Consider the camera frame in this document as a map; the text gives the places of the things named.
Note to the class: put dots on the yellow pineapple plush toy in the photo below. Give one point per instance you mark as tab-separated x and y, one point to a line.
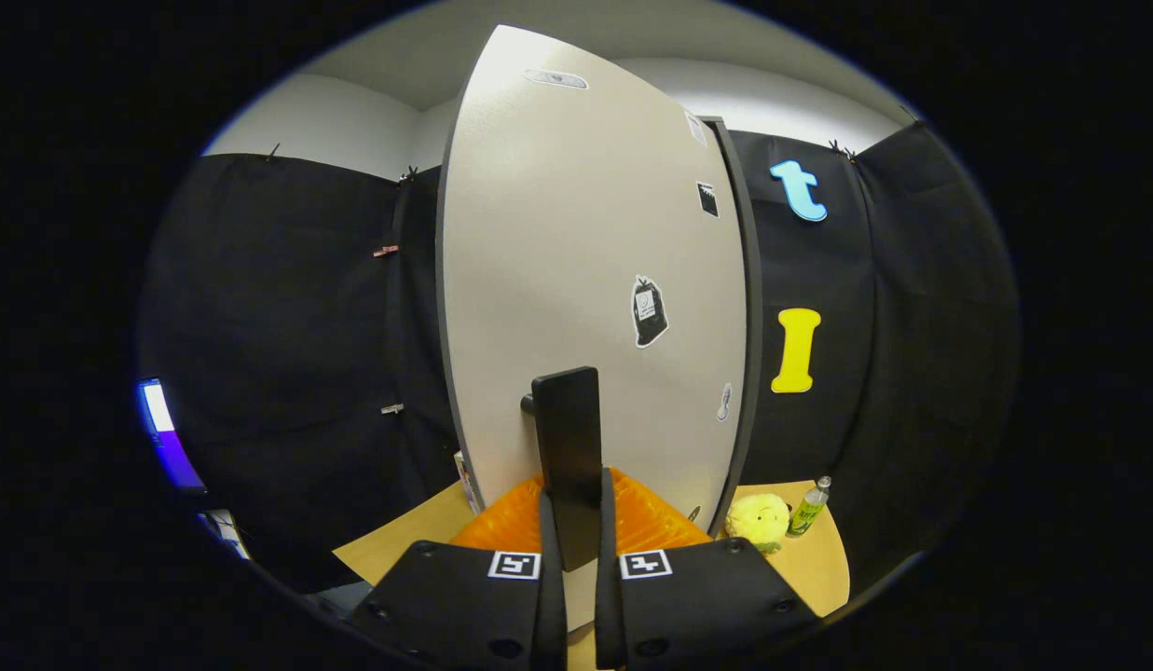
758	520

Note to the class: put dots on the green plastic bottle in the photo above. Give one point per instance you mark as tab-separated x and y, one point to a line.
807	508

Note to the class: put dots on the beige shoe cabinet door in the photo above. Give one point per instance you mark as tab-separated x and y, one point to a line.
557	233

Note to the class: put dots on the lit computer screen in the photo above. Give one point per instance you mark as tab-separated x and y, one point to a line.
166	433

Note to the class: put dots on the black backdrop cloth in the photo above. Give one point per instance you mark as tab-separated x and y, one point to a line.
278	326

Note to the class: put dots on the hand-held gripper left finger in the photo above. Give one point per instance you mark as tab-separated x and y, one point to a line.
552	606

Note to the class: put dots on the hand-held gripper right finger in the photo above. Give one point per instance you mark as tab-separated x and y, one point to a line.
606	606

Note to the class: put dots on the white book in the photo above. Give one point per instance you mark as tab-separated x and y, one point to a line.
464	480

